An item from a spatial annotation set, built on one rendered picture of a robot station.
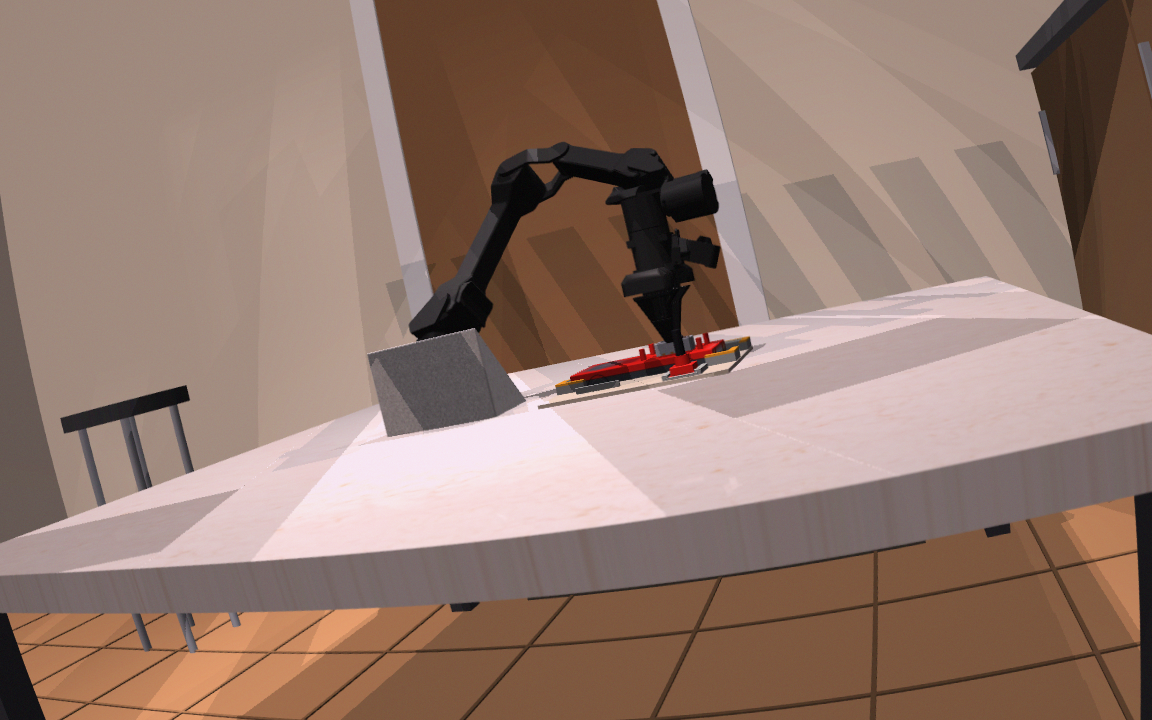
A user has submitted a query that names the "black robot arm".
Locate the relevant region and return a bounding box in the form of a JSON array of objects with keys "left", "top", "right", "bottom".
[{"left": 408, "top": 142, "right": 721, "bottom": 342}]

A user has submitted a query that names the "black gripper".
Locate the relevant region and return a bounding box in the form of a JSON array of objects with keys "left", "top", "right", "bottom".
[{"left": 621, "top": 225, "right": 695, "bottom": 343}]

